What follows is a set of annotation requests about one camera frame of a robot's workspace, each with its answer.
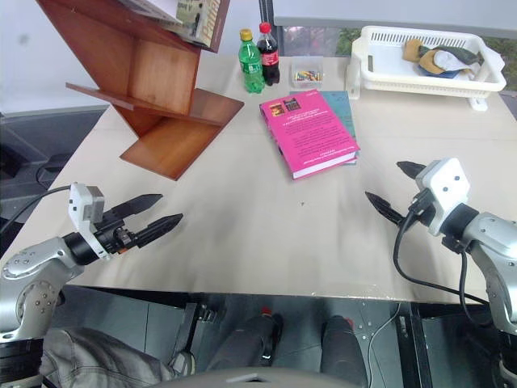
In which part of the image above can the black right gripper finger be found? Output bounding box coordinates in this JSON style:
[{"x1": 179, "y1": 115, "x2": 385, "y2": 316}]
[
  {"x1": 364, "y1": 191, "x2": 406, "y2": 226},
  {"x1": 396, "y1": 160, "x2": 423, "y2": 179}
]

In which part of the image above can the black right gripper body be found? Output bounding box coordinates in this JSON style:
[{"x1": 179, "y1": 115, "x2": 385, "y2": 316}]
[{"x1": 406, "y1": 188, "x2": 436, "y2": 228}]

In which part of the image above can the blue cloth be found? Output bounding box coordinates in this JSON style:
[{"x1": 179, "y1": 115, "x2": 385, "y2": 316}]
[{"x1": 415, "y1": 66, "x2": 458, "y2": 80}]

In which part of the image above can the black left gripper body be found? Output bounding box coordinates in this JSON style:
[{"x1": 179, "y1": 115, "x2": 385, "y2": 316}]
[{"x1": 95, "y1": 219, "x2": 141, "y2": 256}]

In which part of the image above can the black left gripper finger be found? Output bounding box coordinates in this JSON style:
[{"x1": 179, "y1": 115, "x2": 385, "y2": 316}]
[
  {"x1": 134, "y1": 213, "x2": 184, "y2": 249},
  {"x1": 105, "y1": 193, "x2": 164, "y2": 222}
]

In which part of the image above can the grey sneaker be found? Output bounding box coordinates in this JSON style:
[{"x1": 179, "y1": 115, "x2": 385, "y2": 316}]
[{"x1": 168, "y1": 349, "x2": 198, "y2": 376}]

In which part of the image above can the dark cola bottle red cap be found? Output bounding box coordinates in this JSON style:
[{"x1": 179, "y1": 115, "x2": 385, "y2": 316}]
[{"x1": 257, "y1": 22, "x2": 282, "y2": 86}]

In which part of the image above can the thick beige-spined book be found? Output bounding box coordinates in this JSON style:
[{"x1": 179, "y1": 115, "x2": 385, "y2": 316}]
[{"x1": 174, "y1": 0, "x2": 232, "y2": 54}]

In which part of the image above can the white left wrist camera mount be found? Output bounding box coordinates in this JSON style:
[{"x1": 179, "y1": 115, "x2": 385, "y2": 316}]
[{"x1": 67, "y1": 182, "x2": 112, "y2": 261}]

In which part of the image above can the clear plastic box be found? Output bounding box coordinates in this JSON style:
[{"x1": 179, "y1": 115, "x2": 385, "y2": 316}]
[{"x1": 288, "y1": 56, "x2": 325, "y2": 91}]

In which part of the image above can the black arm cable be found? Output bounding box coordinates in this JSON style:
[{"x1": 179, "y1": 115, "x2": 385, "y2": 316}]
[
  {"x1": 393, "y1": 197, "x2": 496, "y2": 327},
  {"x1": 0, "y1": 185, "x2": 74, "y2": 236}
]

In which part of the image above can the black upright pole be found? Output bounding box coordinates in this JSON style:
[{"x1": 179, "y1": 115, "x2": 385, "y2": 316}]
[{"x1": 258, "y1": 0, "x2": 276, "y2": 32}]

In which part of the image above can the mustard yellow cloth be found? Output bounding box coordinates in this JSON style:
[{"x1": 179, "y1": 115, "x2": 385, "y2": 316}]
[{"x1": 417, "y1": 49, "x2": 446, "y2": 77}]

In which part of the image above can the grey trousered person leg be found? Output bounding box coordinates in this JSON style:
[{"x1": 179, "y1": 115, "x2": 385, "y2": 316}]
[{"x1": 39, "y1": 326, "x2": 179, "y2": 388}]

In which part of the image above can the thin white cable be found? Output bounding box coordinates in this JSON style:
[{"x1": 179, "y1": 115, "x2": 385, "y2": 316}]
[{"x1": 370, "y1": 302, "x2": 402, "y2": 343}]

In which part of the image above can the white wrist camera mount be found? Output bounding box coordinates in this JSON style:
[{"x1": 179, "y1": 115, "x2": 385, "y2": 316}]
[
  {"x1": 67, "y1": 182, "x2": 112, "y2": 261},
  {"x1": 414, "y1": 157, "x2": 472, "y2": 238}
]

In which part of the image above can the dark rounded shape red mark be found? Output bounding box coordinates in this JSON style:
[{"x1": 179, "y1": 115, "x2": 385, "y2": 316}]
[{"x1": 205, "y1": 306, "x2": 284, "y2": 372}]

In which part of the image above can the white plastic basket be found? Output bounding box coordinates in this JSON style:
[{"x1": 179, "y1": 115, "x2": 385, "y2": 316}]
[{"x1": 344, "y1": 24, "x2": 508, "y2": 112}]

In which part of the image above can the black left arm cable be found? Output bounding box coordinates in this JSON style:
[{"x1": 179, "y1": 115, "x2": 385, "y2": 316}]
[{"x1": 0, "y1": 185, "x2": 74, "y2": 236}]

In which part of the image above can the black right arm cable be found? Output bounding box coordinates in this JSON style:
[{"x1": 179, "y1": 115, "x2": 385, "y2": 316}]
[{"x1": 393, "y1": 197, "x2": 496, "y2": 327}]

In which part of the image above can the pink book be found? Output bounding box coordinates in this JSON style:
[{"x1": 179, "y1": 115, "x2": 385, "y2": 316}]
[{"x1": 258, "y1": 88, "x2": 362, "y2": 182}]

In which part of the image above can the teal book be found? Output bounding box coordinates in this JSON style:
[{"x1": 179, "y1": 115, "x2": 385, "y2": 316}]
[{"x1": 322, "y1": 90, "x2": 359, "y2": 167}]

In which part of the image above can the dark green cloth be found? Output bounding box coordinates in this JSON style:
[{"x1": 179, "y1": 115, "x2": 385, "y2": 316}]
[{"x1": 433, "y1": 45, "x2": 485, "y2": 66}]

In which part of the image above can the green plastic soda bottle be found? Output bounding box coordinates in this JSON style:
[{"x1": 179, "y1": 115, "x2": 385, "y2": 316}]
[{"x1": 238, "y1": 27, "x2": 267, "y2": 95}]

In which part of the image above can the white cloth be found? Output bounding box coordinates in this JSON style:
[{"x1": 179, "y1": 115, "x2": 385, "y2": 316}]
[{"x1": 435, "y1": 50, "x2": 466, "y2": 73}]

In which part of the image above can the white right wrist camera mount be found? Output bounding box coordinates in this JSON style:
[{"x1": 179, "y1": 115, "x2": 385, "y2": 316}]
[{"x1": 414, "y1": 157, "x2": 472, "y2": 238}]

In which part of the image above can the grey table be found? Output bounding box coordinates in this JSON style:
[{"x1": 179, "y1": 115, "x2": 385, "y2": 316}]
[{"x1": 273, "y1": 15, "x2": 517, "y2": 40}]

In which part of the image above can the brown wooden zigzag bookshelf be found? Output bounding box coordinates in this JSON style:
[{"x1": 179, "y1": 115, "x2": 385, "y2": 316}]
[{"x1": 36, "y1": 0, "x2": 246, "y2": 181}]

